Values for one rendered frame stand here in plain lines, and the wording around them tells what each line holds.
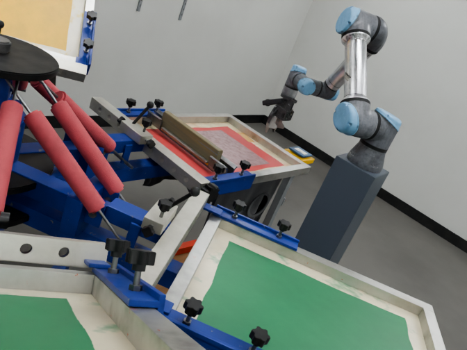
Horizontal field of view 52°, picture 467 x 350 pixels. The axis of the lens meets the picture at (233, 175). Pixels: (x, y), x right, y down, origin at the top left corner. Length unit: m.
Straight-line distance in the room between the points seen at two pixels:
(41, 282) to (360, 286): 1.06
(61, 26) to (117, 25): 1.95
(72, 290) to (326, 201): 1.32
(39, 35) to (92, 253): 1.36
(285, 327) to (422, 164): 4.21
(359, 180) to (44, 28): 1.43
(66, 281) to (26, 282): 0.06
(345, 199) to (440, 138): 3.41
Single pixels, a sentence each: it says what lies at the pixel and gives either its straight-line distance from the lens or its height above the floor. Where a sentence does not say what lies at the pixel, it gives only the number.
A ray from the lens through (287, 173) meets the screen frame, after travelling 2.20.
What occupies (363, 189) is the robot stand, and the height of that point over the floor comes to 1.14.
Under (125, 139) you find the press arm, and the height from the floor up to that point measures 1.04.
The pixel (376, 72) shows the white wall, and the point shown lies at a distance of 5.56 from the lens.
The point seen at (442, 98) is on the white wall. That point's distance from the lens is 5.32.
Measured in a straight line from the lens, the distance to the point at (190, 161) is 1.98.
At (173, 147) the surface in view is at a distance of 2.05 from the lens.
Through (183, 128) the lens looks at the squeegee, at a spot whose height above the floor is 1.05.
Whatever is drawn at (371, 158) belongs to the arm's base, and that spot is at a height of 1.25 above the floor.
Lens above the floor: 1.74
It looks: 23 degrees down
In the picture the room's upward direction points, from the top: 22 degrees clockwise
